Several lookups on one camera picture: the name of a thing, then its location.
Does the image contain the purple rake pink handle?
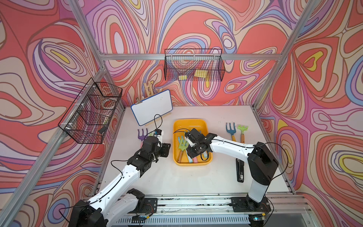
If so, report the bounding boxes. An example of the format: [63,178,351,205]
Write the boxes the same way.
[138,128,148,147]

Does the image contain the green fork wooden handle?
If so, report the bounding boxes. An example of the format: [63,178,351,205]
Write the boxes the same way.
[177,137,189,163]

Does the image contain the teal rake yellow handle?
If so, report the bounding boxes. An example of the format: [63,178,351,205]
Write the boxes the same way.
[226,123,236,141]

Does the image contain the green rake wooden handle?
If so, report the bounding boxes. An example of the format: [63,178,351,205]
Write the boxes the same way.
[237,124,248,143]

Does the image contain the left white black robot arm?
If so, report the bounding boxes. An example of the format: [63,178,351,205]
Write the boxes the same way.
[69,134,171,227]

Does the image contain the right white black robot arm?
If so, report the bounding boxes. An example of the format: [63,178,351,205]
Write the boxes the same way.
[185,129,278,210]

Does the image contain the yellow plastic storage tray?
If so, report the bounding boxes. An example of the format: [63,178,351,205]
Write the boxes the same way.
[173,119,213,167]

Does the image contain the blue framed whiteboard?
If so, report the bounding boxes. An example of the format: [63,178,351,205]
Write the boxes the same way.
[131,90,173,126]

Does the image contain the black stapler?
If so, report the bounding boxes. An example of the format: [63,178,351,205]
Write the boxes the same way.
[236,159,244,183]

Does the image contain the wooden easel stand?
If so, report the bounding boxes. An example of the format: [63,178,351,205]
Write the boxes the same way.
[136,81,163,104]

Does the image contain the small yellow note in basket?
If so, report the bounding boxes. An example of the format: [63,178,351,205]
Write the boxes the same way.
[178,75,187,80]

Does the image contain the yellow sponge in basket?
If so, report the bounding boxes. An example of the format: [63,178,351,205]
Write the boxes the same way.
[194,69,209,79]

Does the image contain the green circuit board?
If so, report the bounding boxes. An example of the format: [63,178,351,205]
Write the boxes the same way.
[132,215,150,223]

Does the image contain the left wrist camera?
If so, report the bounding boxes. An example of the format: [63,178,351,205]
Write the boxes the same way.
[152,129,163,142]

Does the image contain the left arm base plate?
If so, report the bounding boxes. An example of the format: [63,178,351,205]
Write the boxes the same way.
[129,198,158,214]

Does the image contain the black wire basket left wall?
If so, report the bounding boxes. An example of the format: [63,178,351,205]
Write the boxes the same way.
[58,79,123,144]

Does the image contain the black wire basket wall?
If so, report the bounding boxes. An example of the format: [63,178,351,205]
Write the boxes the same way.
[58,79,123,144]
[164,47,226,81]

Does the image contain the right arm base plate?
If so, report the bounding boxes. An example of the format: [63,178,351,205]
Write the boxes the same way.
[230,196,271,213]

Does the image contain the black wire basket back wall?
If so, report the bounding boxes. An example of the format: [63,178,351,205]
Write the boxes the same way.
[164,47,226,81]

